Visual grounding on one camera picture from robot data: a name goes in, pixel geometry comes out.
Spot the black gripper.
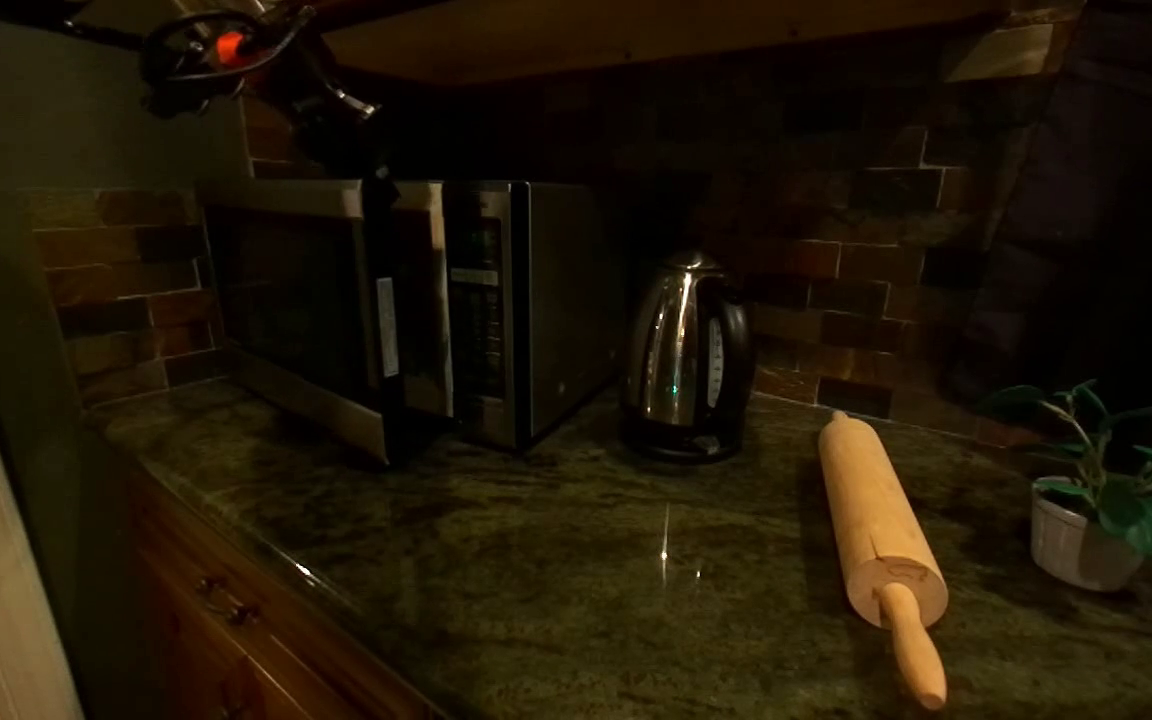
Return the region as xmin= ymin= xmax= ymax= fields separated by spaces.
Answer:
xmin=282 ymin=42 xmax=389 ymax=143

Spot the black glass microwave door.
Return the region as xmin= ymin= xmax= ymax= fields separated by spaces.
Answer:
xmin=194 ymin=174 xmax=458 ymax=470

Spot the stainless steel microwave body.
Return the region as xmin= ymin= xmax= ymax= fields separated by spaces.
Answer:
xmin=389 ymin=174 xmax=634 ymax=456

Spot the stainless steel electric kettle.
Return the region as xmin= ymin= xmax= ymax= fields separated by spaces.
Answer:
xmin=621 ymin=249 xmax=757 ymax=469

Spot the wooden base cabinet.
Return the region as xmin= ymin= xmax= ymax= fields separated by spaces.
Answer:
xmin=104 ymin=449 xmax=453 ymax=720

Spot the wooden rolling pin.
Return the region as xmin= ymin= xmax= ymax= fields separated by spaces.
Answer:
xmin=812 ymin=409 xmax=955 ymax=717

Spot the white plant pot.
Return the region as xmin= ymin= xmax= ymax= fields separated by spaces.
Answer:
xmin=1029 ymin=490 xmax=1147 ymax=595

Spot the green leafy plant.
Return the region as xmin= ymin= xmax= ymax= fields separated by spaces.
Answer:
xmin=985 ymin=375 xmax=1152 ymax=568

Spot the wooden wall cabinet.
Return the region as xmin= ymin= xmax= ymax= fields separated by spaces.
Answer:
xmin=316 ymin=0 xmax=1013 ymax=90

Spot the dark metal drawer handle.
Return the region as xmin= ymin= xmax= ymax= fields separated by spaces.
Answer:
xmin=191 ymin=568 xmax=266 ymax=630

